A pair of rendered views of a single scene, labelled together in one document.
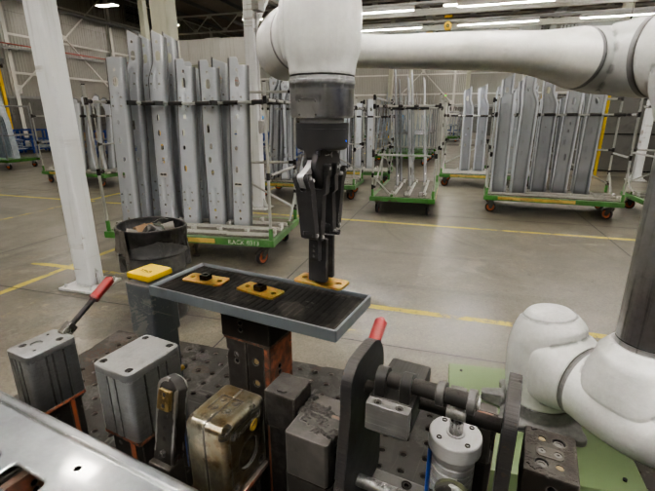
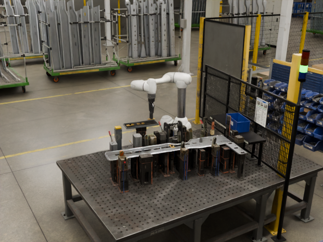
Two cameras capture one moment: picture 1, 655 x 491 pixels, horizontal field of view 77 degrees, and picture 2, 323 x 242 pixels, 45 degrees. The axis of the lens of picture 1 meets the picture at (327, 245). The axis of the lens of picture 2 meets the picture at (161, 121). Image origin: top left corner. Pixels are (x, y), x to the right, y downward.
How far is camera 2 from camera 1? 382 cm
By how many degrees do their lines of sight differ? 46
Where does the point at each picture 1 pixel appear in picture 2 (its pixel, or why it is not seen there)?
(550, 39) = (166, 78)
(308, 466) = (163, 138)
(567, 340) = (170, 120)
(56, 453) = (136, 149)
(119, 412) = (139, 142)
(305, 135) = (152, 100)
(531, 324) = (165, 119)
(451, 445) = (176, 129)
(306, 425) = (161, 134)
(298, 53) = (152, 91)
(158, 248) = not seen: outside the picture
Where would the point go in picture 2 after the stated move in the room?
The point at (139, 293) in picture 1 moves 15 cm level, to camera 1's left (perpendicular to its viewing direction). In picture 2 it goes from (119, 131) to (108, 135)
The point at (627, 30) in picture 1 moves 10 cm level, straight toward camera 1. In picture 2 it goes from (172, 75) to (174, 77)
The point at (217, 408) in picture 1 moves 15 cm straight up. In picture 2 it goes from (152, 136) to (152, 123)
